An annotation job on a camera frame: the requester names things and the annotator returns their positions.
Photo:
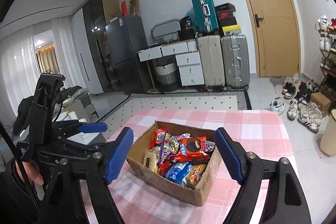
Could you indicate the red orange snack pack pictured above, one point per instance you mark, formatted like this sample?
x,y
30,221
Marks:
x,y
191,149

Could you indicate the cracker biscuit pack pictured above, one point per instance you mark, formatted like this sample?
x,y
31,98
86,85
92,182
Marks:
x,y
151,159

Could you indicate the black jacket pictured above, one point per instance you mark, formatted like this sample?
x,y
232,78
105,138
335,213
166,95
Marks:
x,y
23,111

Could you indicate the teal suitcase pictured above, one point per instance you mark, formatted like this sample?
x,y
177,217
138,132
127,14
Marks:
x,y
205,15

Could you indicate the white drawer desk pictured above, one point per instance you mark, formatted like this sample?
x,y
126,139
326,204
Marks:
x,y
187,58

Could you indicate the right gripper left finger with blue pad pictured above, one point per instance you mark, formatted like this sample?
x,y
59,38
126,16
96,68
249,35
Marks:
x,y
69,163

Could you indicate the woven laundry basket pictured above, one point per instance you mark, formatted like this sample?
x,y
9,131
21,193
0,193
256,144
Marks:
x,y
167,77

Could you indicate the oval mirror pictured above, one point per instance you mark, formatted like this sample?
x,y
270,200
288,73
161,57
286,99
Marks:
x,y
166,32

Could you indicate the small cardboard box on floor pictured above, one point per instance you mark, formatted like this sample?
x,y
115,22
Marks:
x,y
321,101

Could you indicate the beige suitcase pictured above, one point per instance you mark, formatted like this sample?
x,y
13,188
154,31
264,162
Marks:
x,y
212,61

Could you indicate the blue Oreo snack pack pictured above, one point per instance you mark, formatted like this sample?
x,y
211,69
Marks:
x,y
177,172

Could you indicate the brown cardboard SF box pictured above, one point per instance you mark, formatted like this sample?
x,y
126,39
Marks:
x,y
195,196

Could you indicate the stack of shoe boxes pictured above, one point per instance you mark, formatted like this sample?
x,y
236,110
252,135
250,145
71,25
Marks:
x,y
227,20

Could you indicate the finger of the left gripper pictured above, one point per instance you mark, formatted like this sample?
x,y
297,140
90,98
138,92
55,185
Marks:
x,y
70,128

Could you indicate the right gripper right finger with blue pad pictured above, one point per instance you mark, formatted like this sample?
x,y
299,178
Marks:
x,y
285,200

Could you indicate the silver suitcase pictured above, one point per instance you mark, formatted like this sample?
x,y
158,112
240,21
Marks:
x,y
236,61

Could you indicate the black glass cabinet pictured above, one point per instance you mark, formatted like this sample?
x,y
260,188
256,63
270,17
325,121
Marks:
x,y
97,15

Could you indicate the grey side cabinet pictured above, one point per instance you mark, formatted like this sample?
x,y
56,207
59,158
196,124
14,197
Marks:
x,y
78,100

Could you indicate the cream trash bin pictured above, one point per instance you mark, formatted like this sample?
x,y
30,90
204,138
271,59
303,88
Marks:
x,y
328,140

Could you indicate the dotted floor rug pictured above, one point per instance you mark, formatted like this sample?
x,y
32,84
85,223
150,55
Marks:
x,y
140,111

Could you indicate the white sneakers on floor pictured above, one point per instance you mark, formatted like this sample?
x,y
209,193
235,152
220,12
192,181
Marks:
x,y
307,114

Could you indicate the dark grey refrigerator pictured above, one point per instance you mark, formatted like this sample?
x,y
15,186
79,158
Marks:
x,y
126,38

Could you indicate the orange snack bag in box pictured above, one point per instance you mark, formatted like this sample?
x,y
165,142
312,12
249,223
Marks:
x,y
194,175

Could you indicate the purple candy bag left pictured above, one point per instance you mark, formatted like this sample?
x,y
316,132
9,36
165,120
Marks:
x,y
169,146

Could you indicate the wooden door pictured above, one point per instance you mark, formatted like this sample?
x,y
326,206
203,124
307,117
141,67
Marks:
x,y
276,37

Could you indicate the shoe rack with shoes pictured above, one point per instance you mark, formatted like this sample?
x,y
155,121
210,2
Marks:
x,y
326,30

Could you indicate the white red snack bag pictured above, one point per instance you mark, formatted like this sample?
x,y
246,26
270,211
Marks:
x,y
158,137

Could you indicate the white curtain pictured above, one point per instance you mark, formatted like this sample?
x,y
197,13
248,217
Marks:
x,y
44,47

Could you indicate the person's left hand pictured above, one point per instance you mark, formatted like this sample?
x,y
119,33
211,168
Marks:
x,y
33,174

